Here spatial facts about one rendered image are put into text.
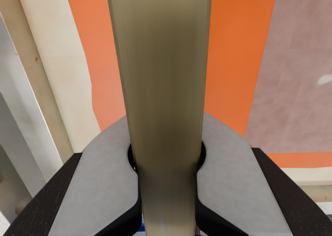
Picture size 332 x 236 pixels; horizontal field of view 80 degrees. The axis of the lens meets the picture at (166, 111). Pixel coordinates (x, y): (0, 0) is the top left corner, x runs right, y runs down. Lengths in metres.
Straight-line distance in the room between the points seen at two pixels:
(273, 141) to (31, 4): 0.37
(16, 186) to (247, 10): 0.38
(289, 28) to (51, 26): 0.27
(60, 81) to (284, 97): 0.30
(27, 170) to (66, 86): 1.83
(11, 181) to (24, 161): 1.67
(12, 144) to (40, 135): 1.65
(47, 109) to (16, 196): 0.15
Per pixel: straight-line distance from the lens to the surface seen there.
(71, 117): 0.32
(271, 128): 0.34
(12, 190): 0.37
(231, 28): 0.26
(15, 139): 1.91
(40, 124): 0.30
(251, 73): 0.28
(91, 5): 0.26
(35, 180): 2.18
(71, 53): 0.27
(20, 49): 0.27
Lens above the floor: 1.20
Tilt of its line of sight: 59 degrees down
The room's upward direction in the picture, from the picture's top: 178 degrees clockwise
